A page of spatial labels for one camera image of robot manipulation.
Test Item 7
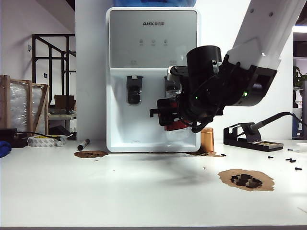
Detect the white double-sided tape roll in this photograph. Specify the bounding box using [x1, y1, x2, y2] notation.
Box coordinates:
[27, 135, 68, 148]

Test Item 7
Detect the blue towel cloth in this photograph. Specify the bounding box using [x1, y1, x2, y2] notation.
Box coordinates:
[0, 141, 12, 159]

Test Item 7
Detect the black block device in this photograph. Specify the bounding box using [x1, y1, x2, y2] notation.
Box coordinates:
[0, 128, 28, 149]

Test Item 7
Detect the glass bottle with red belts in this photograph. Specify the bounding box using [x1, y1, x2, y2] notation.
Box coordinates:
[164, 86, 201, 144]

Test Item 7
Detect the white AUX water dispenser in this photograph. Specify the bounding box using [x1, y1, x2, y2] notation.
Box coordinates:
[105, 7, 201, 153]

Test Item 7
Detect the green plant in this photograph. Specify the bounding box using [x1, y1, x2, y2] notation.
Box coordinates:
[292, 66, 307, 90]

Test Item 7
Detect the black stair railing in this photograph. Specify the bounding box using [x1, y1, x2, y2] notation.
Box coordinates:
[32, 34, 77, 106]

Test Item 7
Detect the black silver marker pen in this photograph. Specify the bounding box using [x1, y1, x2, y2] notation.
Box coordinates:
[76, 138, 91, 151]

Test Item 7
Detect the silver black wrist camera mount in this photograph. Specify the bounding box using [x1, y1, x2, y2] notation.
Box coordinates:
[167, 65, 190, 81]

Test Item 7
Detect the brown cardboard box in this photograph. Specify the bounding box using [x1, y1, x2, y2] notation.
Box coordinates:
[53, 95, 75, 111]

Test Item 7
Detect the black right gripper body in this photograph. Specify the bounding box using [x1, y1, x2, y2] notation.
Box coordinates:
[177, 79, 224, 134]

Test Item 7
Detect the black soldering iron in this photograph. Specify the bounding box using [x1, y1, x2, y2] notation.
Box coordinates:
[248, 111, 307, 135]

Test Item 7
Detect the wooden side table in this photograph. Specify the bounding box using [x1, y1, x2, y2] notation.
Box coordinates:
[47, 108, 77, 135]

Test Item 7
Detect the wooden crate frame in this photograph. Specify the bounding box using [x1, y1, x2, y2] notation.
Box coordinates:
[0, 75, 50, 137]

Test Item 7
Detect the black soldering iron stand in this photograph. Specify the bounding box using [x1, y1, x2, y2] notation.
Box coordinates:
[223, 123, 284, 152]

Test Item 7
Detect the black cable with plug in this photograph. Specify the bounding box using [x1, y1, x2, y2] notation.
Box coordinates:
[16, 131, 74, 140]

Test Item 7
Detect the copper metal cylinder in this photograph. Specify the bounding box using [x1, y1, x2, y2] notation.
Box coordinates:
[200, 127, 214, 153]

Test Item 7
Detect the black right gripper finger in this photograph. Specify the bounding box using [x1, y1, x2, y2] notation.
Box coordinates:
[149, 98, 179, 127]

